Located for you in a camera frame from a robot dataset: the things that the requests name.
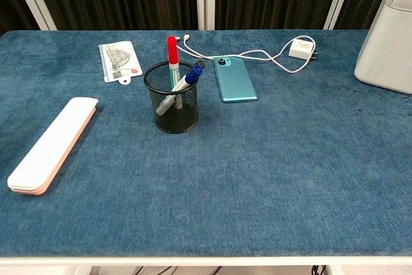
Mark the red cap marker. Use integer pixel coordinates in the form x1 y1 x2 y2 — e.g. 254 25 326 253
166 35 185 110

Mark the black mesh pen holder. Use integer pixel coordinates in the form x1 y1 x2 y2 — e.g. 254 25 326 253
143 61 200 134

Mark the blue cap marker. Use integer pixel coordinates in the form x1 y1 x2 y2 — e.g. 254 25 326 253
155 64 205 116

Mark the teal smartphone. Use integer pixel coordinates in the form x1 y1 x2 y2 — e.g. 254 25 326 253
213 56 259 104

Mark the blue fabric table cloth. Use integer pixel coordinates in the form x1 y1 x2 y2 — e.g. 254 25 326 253
0 29 412 258

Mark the ruler set plastic pouch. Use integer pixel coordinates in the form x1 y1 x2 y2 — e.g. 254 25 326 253
98 40 144 85

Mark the white charger adapter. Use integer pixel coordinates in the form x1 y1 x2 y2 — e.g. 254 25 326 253
288 39 319 62

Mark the white pink pencil case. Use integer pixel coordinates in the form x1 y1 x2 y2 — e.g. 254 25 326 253
6 96 99 196

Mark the white plastic appliance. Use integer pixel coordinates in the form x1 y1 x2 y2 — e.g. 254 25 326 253
353 0 412 95

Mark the white charging cable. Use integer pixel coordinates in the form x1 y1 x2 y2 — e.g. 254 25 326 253
175 32 315 74

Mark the white table frame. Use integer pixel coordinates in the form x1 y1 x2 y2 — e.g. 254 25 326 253
0 255 412 275

